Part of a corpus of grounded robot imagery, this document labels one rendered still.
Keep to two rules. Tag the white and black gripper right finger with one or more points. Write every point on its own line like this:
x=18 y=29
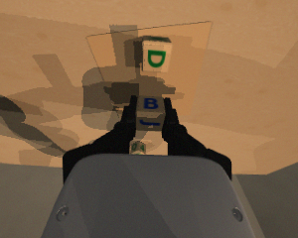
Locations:
x=180 y=143

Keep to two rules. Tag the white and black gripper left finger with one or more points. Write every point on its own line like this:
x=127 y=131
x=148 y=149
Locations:
x=117 y=139

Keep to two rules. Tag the tan flat mat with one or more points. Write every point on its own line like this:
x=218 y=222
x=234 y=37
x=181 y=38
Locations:
x=119 y=58

